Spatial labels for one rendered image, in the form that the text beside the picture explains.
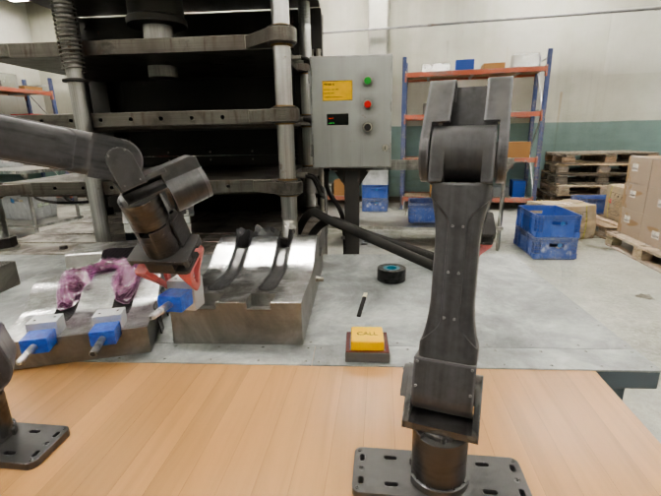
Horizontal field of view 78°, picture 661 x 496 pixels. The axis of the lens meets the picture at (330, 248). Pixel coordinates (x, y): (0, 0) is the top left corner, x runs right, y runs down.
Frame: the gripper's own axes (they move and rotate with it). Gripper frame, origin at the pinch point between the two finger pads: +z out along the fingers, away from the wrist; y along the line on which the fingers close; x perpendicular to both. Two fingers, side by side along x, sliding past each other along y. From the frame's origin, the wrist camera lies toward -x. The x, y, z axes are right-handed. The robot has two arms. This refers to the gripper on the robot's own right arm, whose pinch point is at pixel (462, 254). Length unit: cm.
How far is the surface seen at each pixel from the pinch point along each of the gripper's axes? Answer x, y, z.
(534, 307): -0.8, -17.8, 17.6
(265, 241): -9.0, 48.5, 7.1
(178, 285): 23, 50, -13
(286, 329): 20.9, 33.6, 0.9
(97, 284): 15, 78, -2
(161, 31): -102, 115, -18
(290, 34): -75, 52, -22
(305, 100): -126, 66, 25
